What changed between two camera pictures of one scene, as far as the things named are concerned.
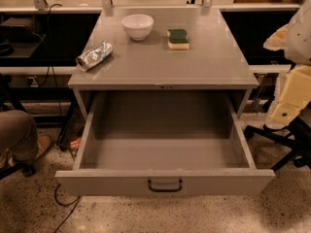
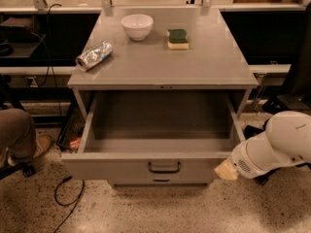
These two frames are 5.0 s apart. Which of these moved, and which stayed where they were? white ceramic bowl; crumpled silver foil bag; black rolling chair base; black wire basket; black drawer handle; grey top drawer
Moved: black drawer handle; grey top drawer
Stayed: crumpled silver foil bag; white ceramic bowl; black wire basket; black rolling chair base
